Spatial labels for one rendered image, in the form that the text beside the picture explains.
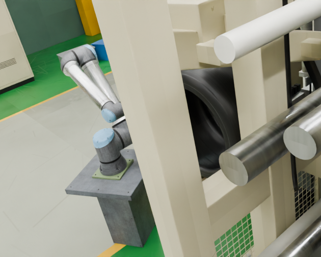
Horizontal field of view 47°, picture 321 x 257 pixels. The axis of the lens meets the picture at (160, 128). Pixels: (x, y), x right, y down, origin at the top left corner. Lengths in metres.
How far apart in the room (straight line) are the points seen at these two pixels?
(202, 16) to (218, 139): 1.08
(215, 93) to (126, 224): 1.52
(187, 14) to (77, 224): 2.48
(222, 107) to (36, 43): 8.36
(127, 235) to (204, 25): 2.05
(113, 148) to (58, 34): 7.49
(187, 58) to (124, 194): 1.48
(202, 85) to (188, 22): 0.49
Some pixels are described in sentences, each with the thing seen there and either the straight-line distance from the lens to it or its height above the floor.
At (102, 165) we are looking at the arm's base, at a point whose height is 0.68.
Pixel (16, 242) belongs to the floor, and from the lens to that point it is 3.36.
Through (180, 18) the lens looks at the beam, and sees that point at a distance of 1.02.
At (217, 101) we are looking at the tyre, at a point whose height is 1.36.
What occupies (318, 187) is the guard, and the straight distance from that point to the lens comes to 1.90.
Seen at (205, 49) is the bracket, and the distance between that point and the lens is 0.95.
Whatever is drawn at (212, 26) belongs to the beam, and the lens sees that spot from 0.99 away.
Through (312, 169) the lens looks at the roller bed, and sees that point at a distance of 1.73.
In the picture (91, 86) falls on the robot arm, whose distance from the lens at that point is 2.31.
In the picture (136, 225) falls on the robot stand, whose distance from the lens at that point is 2.67.
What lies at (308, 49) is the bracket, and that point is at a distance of 1.32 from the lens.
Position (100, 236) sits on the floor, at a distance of 3.02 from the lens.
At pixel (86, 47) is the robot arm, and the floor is 1.37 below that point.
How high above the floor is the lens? 1.96
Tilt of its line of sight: 28 degrees down
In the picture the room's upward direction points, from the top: 13 degrees counter-clockwise
